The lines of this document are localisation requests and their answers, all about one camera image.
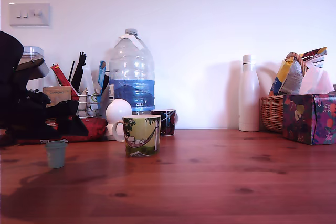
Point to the black kitchen utensil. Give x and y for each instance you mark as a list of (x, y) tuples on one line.
[(81, 69), (71, 72)]

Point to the brown cardboard box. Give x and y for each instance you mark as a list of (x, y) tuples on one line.
[(56, 95)]

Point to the dark blue print mug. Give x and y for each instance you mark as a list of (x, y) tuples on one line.
[(167, 123)]

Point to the large clear water bottle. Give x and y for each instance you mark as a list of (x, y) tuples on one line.
[(131, 72)]

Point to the yellow blue snack bag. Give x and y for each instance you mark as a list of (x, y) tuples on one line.
[(284, 79)]

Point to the clear glass storage jar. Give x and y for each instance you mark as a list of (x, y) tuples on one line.
[(34, 52)]

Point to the pale green coffee capsule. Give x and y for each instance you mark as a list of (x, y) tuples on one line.
[(56, 155)]

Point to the floral purple tissue box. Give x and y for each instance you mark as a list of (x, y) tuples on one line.
[(309, 119)]

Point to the green hammock print mug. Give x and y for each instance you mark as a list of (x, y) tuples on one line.
[(143, 137)]

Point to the white light switch plate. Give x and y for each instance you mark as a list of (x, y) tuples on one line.
[(29, 14)]

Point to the white insulated bottle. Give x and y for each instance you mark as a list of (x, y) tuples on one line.
[(249, 95)]

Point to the colourful striped snack bag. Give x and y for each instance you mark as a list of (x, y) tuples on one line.
[(315, 54)]

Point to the red coffee bag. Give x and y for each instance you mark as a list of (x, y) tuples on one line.
[(92, 128)]

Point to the red long packet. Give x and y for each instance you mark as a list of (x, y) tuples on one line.
[(61, 77)]

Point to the white plastic bag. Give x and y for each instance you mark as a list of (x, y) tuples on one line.
[(317, 82)]

